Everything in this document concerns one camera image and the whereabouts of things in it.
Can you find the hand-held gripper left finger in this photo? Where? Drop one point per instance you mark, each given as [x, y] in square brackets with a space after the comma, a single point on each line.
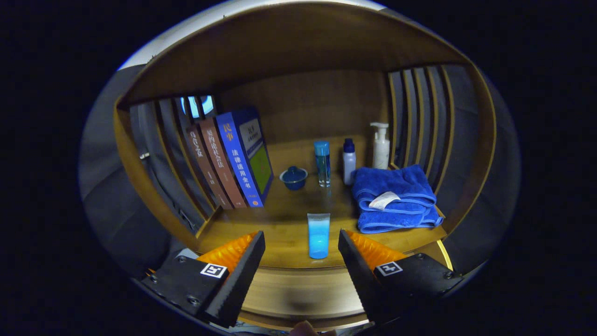
[240, 280]

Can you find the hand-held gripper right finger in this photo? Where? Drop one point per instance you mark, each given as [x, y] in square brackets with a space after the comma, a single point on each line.
[361, 280]

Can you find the blue tube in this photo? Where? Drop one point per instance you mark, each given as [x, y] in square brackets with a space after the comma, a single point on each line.
[318, 238]

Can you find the wooden countertop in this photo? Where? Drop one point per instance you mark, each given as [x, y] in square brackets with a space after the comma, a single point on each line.
[280, 219]

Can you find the wooden cabinet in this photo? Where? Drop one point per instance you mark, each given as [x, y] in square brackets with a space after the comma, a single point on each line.
[303, 42]

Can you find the blue folded towel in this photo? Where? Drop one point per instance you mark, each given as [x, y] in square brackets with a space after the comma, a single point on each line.
[396, 186]

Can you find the blue lidded teacup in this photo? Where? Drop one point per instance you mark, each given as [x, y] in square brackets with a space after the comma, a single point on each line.
[294, 178]

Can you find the dark brown book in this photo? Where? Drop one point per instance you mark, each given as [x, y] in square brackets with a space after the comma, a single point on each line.
[205, 168]

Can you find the white bottle with blue cap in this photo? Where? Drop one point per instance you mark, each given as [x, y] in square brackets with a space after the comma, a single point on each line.
[349, 163]

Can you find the reddish brown book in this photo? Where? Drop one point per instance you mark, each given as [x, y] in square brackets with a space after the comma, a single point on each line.
[221, 161]

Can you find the blue book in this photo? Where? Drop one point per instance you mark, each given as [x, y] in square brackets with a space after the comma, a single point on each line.
[238, 158]

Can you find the tall blue glass bottle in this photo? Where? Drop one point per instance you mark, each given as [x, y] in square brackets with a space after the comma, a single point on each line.
[322, 163]

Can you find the white pump bottle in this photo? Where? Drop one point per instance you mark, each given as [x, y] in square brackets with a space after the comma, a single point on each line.
[381, 149]

